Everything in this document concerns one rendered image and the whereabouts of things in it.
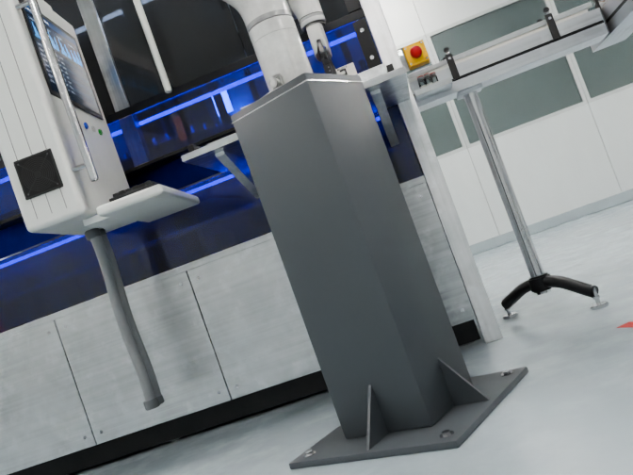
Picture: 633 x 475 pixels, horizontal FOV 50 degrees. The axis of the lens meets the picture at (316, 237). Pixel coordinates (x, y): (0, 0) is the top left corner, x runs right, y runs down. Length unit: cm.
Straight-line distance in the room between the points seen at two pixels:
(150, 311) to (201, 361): 26
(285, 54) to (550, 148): 552
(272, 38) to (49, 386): 162
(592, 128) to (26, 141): 586
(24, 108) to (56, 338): 96
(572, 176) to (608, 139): 49
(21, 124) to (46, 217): 27
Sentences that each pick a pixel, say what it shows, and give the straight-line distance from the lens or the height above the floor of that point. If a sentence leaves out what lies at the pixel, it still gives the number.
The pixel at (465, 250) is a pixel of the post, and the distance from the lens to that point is 231.
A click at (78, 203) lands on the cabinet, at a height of 83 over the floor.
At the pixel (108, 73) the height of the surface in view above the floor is 135.
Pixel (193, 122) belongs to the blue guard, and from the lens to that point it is 247.
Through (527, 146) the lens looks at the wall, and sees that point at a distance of 701.
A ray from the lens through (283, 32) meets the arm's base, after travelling 172.
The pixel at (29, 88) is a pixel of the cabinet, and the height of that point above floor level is 119.
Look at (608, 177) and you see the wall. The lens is 713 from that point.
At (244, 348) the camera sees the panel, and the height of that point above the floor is 25.
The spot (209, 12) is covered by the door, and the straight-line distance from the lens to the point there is 255.
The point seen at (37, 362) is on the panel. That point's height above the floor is 45.
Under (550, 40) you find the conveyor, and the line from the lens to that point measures 253.
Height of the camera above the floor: 44
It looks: 2 degrees up
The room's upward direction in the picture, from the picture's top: 20 degrees counter-clockwise
